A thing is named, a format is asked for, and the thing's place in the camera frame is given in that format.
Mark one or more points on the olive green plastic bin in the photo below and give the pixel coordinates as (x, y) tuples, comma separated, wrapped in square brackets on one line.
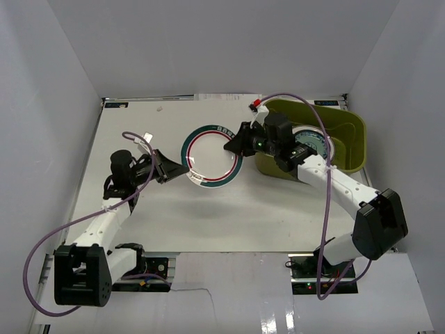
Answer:
[(346, 129)]

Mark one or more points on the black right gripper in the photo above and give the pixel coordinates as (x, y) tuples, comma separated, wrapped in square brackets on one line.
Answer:
[(240, 144)]

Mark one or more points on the small blue white dish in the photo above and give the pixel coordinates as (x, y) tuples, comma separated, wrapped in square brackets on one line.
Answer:
[(313, 140)]

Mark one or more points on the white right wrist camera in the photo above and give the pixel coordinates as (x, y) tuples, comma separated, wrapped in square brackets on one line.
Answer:
[(259, 111)]

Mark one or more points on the white plate orange sunburst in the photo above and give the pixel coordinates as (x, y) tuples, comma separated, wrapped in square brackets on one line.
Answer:
[(329, 141)]

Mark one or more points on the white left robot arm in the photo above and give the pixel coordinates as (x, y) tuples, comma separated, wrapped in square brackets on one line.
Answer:
[(86, 269)]

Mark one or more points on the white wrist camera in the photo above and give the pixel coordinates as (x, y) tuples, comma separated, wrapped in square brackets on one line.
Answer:
[(259, 111), (142, 143)]

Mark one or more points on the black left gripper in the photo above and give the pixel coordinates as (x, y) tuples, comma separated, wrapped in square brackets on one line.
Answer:
[(158, 166)]

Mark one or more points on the white plate teal red rings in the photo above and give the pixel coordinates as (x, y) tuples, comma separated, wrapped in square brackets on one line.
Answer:
[(210, 156)]

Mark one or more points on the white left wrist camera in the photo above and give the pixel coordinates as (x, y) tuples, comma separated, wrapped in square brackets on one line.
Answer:
[(142, 143)]

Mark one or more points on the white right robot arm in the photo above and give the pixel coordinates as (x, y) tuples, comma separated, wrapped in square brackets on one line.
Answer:
[(379, 217)]

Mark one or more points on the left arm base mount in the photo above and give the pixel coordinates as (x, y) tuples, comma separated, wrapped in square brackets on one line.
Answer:
[(161, 266)]

